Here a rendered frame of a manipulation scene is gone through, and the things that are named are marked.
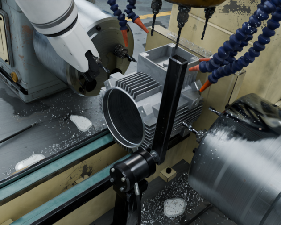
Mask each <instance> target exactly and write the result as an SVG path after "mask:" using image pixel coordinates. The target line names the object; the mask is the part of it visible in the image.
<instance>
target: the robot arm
mask: <svg viewBox="0 0 281 225"><path fill-rule="evenodd" d="M15 2H16V3H17V4H18V6H19V7H20V9H21V10H22V11H23V13H24V14H25V15H26V17H27V18H28V20H29V21H30V22H31V24H32V25H33V27H34V28H35V29H36V31H38V32H39V33H41V34H43V35H44V36H46V37H47V39H48V40H49V42H50V43H51V45H52V47H53V48H54V50H55V51H56V53H57V54H58V55H59V56H60V57H61V58H63V59H64V60H65V61H67V62H68V63H69V64H70V65H72V66H73V67H74V68H76V69H77V70H79V71H80V72H81V73H82V74H83V76H84V77H85V79H87V80H88V81H89V82H91V81H93V80H94V79H95V78H96V77H97V76H98V75H99V74H100V71H99V68H100V67H99V65H98V64H97V62H96V61H95V60H94V58H96V59H99V53H98V51H97V49H96V48H95V46H94V44H93V42H92V41H91V39H90V38H89V36H88V34H87V33H86V31H85V30H84V28H83V27H82V26H81V24H80V23H79V21H78V20H77V19H78V7H77V5H76V3H75V1H74V0H15ZM93 57H94V58H93Z"/></svg>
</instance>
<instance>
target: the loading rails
mask: <svg viewBox="0 0 281 225"><path fill-rule="evenodd" d="M189 136H190V133H189V134H187V135H186V136H184V137H182V136H181V135H180V134H176V135H175V136H173V137H171V138H170V140H169V144H168V148H167V152H166V156H165V161H164V162H163V163H162V164H161V165H157V164H156V172H155V173H154V174H153V175H151V176H150V177H148V178H145V179H146V180H147V181H148V183H149V182H151V181H152V180H154V179H155V178H156V177H158V176H160V177H161V178H162V179H163V180H164V181H166V182H169V181H170V180H171V179H173V178H174V177H175V176H176V174H177V172H176V171H175V170H174V169H173V168H171V167H172V166H174V165H175V164H176V163H178V162H179V161H181V160H182V159H183V156H184V153H185V150H186V146H187V143H188V139H189ZM132 153H133V151H131V152H128V151H126V149H125V150H124V148H121V146H119V144H117V141H116V142H115V139H112V136H110V131H109V129H108V128H106V129H103V130H101V131H99V132H97V133H95V134H93V135H91V136H89V137H87V138H85V139H83V140H81V141H79V142H77V143H75V144H73V145H71V146H69V147H67V148H65V149H63V150H61V151H59V152H57V153H55V154H53V155H51V156H49V157H47V158H45V159H43V160H41V161H39V162H37V163H35V164H33V165H31V166H29V167H27V168H25V169H23V170H21V171H19V172H17V173H15V174H13V175H11V176H9V177H7V178H5V179H3V180H1V181H0V225H89V224H90V223H92V222H93V221H95V220H96V219H98V218H99V217H100V216H102V215H103V214H105V213H106V212H108V211H109V210H110V209H112V208H113V207H114V206H115V200H116V192H115V191H114V190H113V182H111V181H110V179H111V177H110V167H111V166H112V165H113V164H115V163H117V162H119V161H123V160H124V159H126V158H128V157H129V156H131V155H132Z"/></svg>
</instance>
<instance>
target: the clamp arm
mask: <svg viewBox="0 0 281 225"><path fill-rule="evenodd" d="M187 65H188V61H187V60H186V59H184V58H182V57H180V56H179V55H177V54H176V55H173V56H171V57H170V58H169V63H168V68H167V73H166V77H165V83H164V87H163V92H162V97H161V103H160V107H159V112H158V117H157V123H156V128H155V132H154V137H153V143H152V148H151V151H150V153H151V154H155V153H156V155H154V156H155V158H157V157H158V159H156V161H155V163H156V164H157V165H161V164H162V163H163V162H164V161H165V156H166V152H167V148H168V144H169V140H170V136H171V132H172V128H173V124H174V119H175V115H176V111H177V107H178V103H179V99H180V94H181V91H182V86H183V82H184V78H185V74H186V69H187Z"/></svg>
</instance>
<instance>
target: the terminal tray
mask: <svg viewBox="0 0 281 225"><path fill-rule="evenodd" d="M171 45H174V46H171ZM144 54H147V55H144ZM176 54H177V55H179V56H180V57H182V58H184V59H186V60H187V61H188V65H187V69H186V74H185V78H184V82H183V86H182V89H185V87H186V88H188V85H189V86H191V83H192V82H194V81H195V80H196V77H197V73H198V71H189V68H191V67H194V66H196V65H199V64H200V61H199V59H200V58H198V57H197V56H195V55H193V54H191V53H190V52H188V51H186V50H184V49H182V48H181V47H179V46H178V49H177V50H175V44H173V43H170V44H167V45H164V46H160V47H158V48H155V49H152V50H148V51H146V52H143V53H140V54H138V61H137V71H136V72H143V73H146V75H147V74H148V76H151V78H153V80H156V83H159V85H158V86H160V85H161V93H162V92H163V87H164V83H165V77H166V73H167V69H166V68H168V63H169V58H170V57H171V56H173V55H176ZM194 57H195V58H197V59H193V58H194Z"/></svg>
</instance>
